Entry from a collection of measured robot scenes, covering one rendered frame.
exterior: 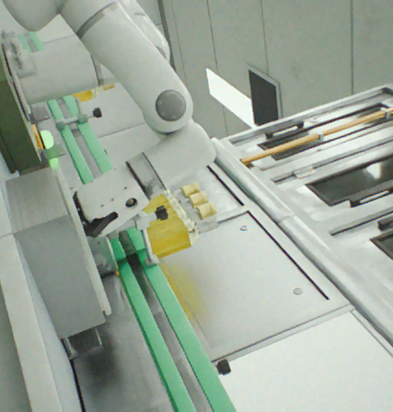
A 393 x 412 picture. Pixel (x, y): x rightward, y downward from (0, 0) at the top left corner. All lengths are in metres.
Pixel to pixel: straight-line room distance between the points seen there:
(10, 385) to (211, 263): 0.73
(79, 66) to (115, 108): 6.36
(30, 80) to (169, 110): 0.38
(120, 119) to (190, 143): 6.68
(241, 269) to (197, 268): 0.11
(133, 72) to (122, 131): 6.79
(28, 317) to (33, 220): 0.15
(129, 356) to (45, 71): 0.55
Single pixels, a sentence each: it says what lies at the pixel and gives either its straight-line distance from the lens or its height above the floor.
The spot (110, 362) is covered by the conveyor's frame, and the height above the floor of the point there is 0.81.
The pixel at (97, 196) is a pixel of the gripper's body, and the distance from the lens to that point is 0.91.
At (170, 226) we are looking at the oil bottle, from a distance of 1.29.
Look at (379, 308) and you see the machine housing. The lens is 1.27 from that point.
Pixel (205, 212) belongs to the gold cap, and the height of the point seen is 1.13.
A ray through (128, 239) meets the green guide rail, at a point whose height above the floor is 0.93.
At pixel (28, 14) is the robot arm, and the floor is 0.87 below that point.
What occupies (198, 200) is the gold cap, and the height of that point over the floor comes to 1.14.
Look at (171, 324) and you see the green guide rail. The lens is 1.03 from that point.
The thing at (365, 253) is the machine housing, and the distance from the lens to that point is 1.46.
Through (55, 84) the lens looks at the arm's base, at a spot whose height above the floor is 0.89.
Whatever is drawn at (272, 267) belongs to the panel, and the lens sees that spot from 1.37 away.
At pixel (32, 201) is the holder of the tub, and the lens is 0.90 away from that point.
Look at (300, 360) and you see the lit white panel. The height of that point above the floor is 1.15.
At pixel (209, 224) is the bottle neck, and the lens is 1.30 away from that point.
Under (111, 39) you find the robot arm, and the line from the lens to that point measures 0.89.
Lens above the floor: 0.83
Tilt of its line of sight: 12 degrees up
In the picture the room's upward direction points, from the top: 70 degrees clockwise
